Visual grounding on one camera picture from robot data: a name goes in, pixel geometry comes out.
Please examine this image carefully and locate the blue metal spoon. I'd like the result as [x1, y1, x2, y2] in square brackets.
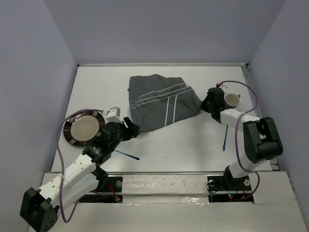
[222, 125, 228, 151]

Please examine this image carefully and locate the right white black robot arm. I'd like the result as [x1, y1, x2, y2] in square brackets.
[200, 87, 283, 189]

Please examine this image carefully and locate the purple white cup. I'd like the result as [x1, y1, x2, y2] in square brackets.
[224, 93, 240, 108]

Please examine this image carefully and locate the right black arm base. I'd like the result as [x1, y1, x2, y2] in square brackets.
[206, 167, 254, 203]

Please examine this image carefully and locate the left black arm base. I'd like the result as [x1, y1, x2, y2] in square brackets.
[79, 168, 123, 203]

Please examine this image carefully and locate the blue metal fork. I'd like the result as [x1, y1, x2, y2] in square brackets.
[115, 150, 140, 160]

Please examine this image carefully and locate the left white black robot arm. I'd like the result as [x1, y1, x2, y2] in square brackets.
[20, 117, 140, 232]

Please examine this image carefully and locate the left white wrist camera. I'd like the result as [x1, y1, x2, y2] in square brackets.
[105, 106, 122, 125]

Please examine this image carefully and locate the dark rimmed dinner plate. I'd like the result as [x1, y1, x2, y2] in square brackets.
[62, 110, 105, 147]

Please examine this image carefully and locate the grey striped cloth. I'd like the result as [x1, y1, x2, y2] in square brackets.
[128, 74, 201, 132]

